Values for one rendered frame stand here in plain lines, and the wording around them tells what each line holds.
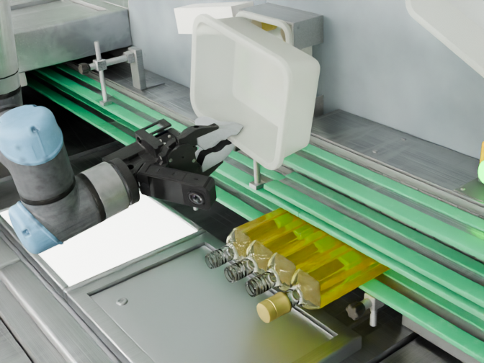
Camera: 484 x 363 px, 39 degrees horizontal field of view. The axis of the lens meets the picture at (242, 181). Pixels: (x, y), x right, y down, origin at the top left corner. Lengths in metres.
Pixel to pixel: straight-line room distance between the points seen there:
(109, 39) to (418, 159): 1.12
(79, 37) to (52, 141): 1.14
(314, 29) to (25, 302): 0.77
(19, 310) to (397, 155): 0.78
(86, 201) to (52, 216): 0.05
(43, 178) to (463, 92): 0.69
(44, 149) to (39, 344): 0.55
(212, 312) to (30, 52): 0.97
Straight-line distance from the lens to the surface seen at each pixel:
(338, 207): 1.23
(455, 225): 1.05
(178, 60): 1.87
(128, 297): 1.36
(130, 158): 1.02
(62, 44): 1.98
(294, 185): 1.30
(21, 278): 1.49
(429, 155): 1.21
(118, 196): 0.96
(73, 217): 0.94
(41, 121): 0.87
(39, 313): 1.38
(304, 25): 1.35
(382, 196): 1.11
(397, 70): 1.28
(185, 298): 1.34
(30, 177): 0.89
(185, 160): 1.00
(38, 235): 0.93
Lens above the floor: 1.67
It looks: 31 degrees down
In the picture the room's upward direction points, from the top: 112 degrees counter-clockwise
